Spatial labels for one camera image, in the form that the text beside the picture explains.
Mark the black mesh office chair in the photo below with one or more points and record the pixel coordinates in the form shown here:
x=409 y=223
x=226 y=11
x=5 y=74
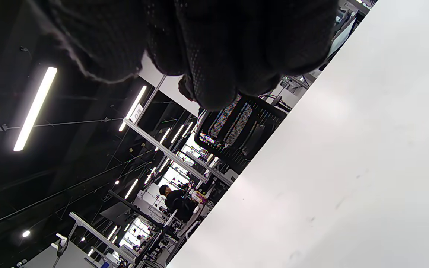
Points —
x=237 y=130

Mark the white overhead frame beam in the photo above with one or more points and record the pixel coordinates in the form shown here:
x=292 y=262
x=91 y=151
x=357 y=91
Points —
x=169 y=152

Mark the long ceiling light bar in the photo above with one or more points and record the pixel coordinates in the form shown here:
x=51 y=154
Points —
x=132 y=108
x=35 y=108

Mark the person's right hand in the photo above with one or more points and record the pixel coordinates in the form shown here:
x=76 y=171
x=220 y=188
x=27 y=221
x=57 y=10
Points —
x=218 y=44

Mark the pink and yellow box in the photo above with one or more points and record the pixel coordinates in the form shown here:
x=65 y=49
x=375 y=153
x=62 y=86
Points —
x=199 y=197

